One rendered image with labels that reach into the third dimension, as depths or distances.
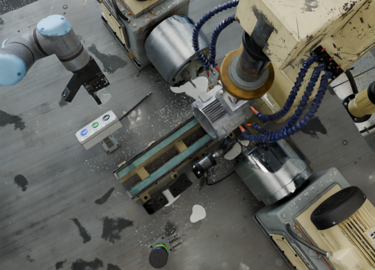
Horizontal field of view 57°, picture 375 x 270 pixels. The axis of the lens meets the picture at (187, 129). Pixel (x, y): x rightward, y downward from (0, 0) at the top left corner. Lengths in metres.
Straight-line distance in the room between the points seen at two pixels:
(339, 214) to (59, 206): 1.12
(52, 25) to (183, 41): 0.50
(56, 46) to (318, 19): 0.75
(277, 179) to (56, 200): 0.95
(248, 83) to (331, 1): 0.38
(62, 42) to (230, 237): 1.04
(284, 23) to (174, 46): 0.64
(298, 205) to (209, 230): 0.46
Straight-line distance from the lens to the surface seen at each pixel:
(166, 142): 1.49
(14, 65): 1.06
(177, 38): 1.39
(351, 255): 1.20
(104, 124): 1.37
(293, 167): 1.30
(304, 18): 0.84
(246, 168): 1.31
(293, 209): 1.29
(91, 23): 1.88
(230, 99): 1.35
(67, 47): 1.16
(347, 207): 1.13
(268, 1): 0.84
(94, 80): 1.25
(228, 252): 1.60
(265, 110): 1.38
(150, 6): 1.46
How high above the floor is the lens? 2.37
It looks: 75 degrees down
